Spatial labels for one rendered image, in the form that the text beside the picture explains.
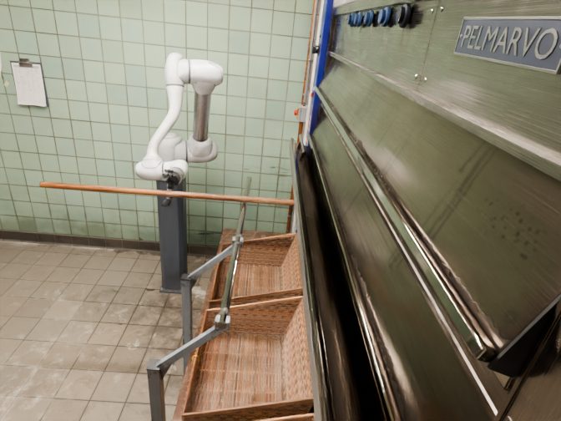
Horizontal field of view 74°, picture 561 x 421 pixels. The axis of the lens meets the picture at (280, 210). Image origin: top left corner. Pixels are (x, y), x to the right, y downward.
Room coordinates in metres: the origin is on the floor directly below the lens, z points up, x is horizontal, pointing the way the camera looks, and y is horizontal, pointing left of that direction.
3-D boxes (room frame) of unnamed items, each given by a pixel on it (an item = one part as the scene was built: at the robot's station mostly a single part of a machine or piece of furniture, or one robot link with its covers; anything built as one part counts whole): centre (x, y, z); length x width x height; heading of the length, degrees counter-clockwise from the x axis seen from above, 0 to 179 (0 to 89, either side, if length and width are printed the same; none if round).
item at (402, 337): (1.17, -0.21, 1.54); 1.79 x 0.11 x 0.19; 3
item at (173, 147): (2.44, 0.79, 1.17); 0.18 x 0.16 x 0.22; 109
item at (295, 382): (1.13, 0.06, 0.72); 0.56 x 0.49 x 0.28; 4
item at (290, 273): (1.73, 0.09, 0.72); 0.56 x 0.49 x 0.28; 4
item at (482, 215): (1.17, -0.21, 1.80); 1.79 x 0.11 x 0.19; 3
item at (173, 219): (2.43, 0.80, 0.50); 0.21 x 0.21 x 1.00; 4
